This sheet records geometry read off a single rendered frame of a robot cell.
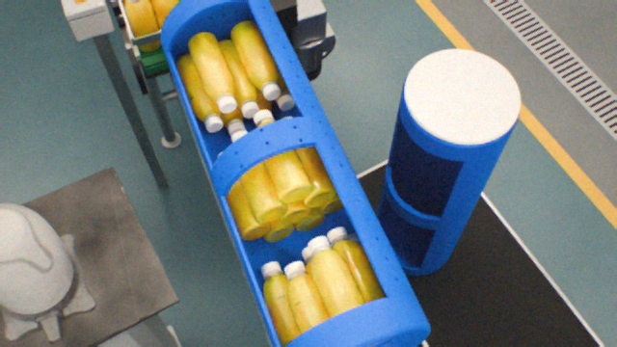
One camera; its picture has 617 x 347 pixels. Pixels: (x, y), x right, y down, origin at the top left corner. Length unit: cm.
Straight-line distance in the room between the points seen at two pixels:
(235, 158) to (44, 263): 40
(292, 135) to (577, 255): 163
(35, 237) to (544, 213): 199
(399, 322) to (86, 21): 110
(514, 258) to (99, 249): 149
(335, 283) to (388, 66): 188
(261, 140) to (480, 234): 132
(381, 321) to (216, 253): 145
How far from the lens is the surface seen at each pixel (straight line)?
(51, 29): 332
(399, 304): 118
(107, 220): 151
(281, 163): 130
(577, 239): 272
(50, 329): 141
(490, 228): 246
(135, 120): 227
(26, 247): 123
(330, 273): 120
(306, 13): 198
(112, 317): 142
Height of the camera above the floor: 232
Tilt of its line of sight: 61 degrees down
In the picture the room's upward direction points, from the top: 1 degrees counter-clockwise
